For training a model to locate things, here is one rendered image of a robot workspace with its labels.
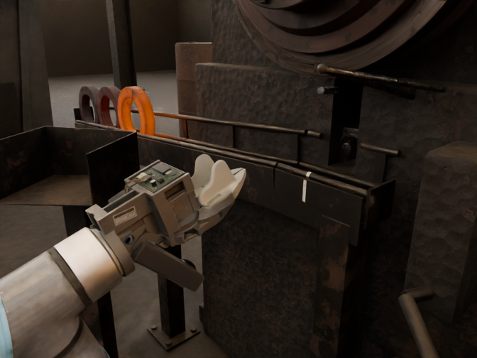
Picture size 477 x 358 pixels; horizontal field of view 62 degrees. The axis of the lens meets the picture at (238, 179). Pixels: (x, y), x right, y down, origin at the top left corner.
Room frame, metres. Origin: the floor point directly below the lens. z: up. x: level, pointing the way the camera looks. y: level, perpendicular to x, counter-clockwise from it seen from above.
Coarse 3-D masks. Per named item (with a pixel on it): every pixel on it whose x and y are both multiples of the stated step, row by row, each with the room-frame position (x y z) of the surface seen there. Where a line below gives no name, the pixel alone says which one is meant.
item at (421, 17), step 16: (416, 0) 0.54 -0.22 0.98; (432, 0) 0.52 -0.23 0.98; (448, 0) 0.51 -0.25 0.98; (240, 16) 0.80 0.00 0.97; (400, 16) 0.55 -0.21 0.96; (416, 16) 0.54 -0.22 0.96; (432, 16) 0.52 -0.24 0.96; (256, 32) 0.76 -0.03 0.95; (384, 32) 0.57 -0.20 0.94; (400, 32) 0.55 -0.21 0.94; (416, 32) 0.54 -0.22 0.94; (272, 48) 0.73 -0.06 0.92; (352, 48) 0.61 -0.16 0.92; (368, 48) 0.59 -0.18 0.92; (384, 48) 0.57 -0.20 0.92; (400, 48) 0.56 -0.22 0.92; (288, 64) 0.70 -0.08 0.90; (304, 64) 0.67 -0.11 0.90; (336, 64) 0.62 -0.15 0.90; (352, 64) 0.60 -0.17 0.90; (368, 64) 0.58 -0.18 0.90
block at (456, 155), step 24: (456, 144) 0.53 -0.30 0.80; (432, 168) 0.49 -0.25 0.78; (456, 168) 0.47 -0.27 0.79; (432, 192) 0.49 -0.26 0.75; (456, 192) 0.47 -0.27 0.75; (432, 216) 0.48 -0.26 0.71; (456, 216) 0.46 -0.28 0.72; (432, 240) 0.48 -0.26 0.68; (456, 240) 0.46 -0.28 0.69; (408, 264) 0.50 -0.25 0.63; (432, 264) 0.47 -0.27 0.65; (456, 264) 0.45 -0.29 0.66; (408, 288) 0.49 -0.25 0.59; (432, 288) 0.47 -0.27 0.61; (456, 288) 0.45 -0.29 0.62; (432, 312) 0.47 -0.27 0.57; (456, 312) 0.45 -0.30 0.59
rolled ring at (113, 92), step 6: (102, 90) 1.37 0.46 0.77; (108, 90) 1.34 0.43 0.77; (114, 90) 1.33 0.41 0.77; (102, 96) 1.38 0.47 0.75; (108, 96) 1.34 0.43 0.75; (114, 96) 1.31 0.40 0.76; (102, 102) 1.40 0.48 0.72; (108, 102) 1.41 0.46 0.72; (114, 102) 1.31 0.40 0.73; (102, 108) 1.41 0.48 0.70; (108, 108) 1.42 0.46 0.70; (114, 108) 1.31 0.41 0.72; (102, 114) 1.40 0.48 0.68; (108, 114) 1.42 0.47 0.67; (102, 120) 1.40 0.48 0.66; (108, 120) 1.41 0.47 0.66; (114, 126) 1.40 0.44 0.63
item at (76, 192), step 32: (64, 128) 1.00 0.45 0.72; (0, 160) 0.86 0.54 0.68; (32, 160) 0.95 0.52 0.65; (64, 160) 1.01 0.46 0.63; (96, 160) 0.78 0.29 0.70; (128, 160) 0.91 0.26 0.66; (0, 192) 0.85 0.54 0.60; (32, 192) 0.87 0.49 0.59; (64, 192) 0.86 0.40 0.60; (96, 192) 0.77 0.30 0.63; (96, 320) 0.85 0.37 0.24
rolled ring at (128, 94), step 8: (128, 88) 1.21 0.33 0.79; (136, 88) 1.20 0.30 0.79; (120, 96) 1.26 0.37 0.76; (128, 96) 1.21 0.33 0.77; (136, 96) 1.17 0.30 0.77; (144, 96) 1.18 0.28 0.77; (120, 104) 1.26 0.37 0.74; (128, 104) 1.26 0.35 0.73; (136, 104) 1.18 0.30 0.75; (144, 104) 1.16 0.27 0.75; (120, 112) 1.26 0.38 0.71; (128, 112) 1.27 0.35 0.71; (144, 112) 1.15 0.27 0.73; (152, 112) 1.16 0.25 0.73; (120, 120) 1.27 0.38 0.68; (128, 120) 1.27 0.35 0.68; (144, 120) 1.14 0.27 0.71; (152, 120) 1.16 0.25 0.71; (128, 128) 1.25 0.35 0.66; (144, 128) 1.15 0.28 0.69; (152, 128) 1.16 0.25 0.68
